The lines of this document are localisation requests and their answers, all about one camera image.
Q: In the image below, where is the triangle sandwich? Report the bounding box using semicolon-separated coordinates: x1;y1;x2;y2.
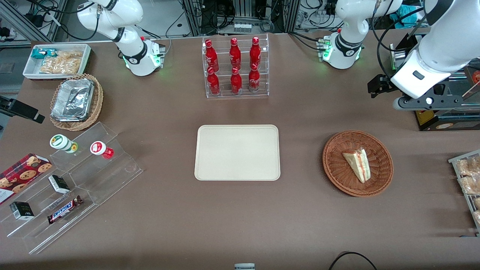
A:
342;147;372;184

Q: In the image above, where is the brown wicker basket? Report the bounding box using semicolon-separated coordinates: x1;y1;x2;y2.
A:
322;130;394;198

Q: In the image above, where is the beige plastic tray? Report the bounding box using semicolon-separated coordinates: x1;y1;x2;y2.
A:
194;124;281;182

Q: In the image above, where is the light wicker basket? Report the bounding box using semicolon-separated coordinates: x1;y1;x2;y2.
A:
49;73;104;132

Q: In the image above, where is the black hot food display case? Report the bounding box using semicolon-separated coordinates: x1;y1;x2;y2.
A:
414;56;480;132

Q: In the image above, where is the wrapped bread bun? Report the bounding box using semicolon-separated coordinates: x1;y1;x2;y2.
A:
456;156;480;177
458;176;480;195

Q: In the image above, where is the teal cloth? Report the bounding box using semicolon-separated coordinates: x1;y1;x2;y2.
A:
390;5;423;29

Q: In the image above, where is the clear acrylic bottle rack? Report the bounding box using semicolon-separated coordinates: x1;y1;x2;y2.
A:
202;34;270;99

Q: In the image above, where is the red cola bottle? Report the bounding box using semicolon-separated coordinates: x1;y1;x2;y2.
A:
230;67;243;94
250;36;261;69
248;63;260;93
204;39;219;72
229;37;242;70
207;67;221;96

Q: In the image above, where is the red-lid yogurt bottle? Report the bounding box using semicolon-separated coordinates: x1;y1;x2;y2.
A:
90;141;114;159

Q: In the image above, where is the clear acrylic step display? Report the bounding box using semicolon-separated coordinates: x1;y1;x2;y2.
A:
0;121;144;255

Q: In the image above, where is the stack of foil trays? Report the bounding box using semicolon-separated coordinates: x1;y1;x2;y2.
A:
51;78;95;122

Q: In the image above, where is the green-lid yogurt bottle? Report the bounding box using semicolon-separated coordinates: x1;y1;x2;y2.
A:
50;134;78;154

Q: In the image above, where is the clear bag of crackers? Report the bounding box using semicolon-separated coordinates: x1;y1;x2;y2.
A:
39;51;83;75

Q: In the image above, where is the small black box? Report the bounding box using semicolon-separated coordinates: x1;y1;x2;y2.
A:
48;175;71;194
9;201;35;220

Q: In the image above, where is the Snickers chocolate bar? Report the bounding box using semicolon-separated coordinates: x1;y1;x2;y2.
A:
47;195;83;225

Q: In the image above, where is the white rectangular snack bin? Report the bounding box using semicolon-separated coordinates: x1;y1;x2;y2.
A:
22;43;92;81

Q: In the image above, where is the red cookie box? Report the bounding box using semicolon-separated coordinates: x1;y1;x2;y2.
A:
0;153;53;205

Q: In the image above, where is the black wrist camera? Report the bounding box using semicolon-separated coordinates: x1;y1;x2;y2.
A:
367;74;395;99

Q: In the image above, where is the grey wire bread rack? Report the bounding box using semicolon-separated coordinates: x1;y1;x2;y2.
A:
448;150;480;237

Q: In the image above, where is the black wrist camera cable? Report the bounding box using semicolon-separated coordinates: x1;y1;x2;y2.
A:
371;0;426;81

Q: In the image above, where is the black floor cable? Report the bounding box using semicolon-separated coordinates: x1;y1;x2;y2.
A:
329;252;378;270

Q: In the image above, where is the black clamp bracket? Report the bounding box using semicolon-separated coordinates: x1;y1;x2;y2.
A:
0;96;45;124

